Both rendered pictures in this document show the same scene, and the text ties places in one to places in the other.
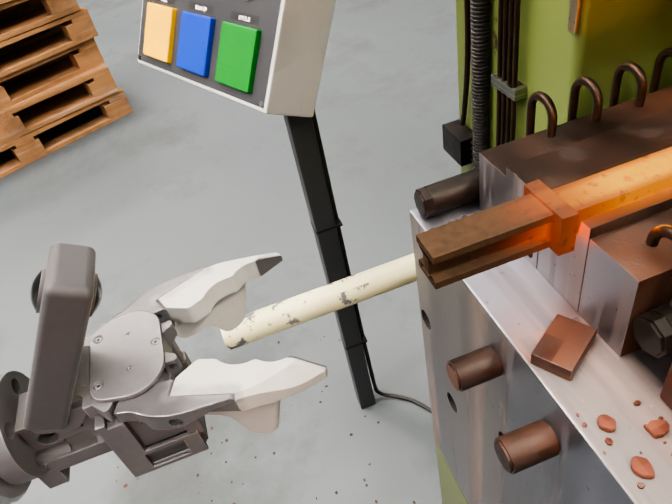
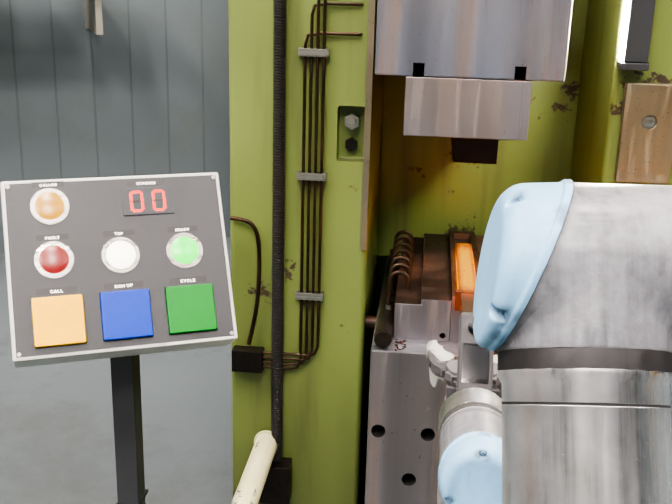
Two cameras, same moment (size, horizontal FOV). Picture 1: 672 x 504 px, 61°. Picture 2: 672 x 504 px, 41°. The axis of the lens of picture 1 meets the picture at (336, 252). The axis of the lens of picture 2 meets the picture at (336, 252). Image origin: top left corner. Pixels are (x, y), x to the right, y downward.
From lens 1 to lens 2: 132 cm
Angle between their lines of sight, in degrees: 67
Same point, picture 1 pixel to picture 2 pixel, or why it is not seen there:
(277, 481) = not seen: outside the picture
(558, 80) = (353, 278)
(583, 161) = (437, 289)
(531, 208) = (470, 295)
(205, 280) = (439, 351)
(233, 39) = (186, 296)
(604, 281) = not seen: hidden behind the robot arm
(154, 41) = (57, 329)
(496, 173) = (412, 306)
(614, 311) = not seen: hidden behind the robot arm
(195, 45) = (133, 314)
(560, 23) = (351, 248)
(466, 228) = (469, 305)
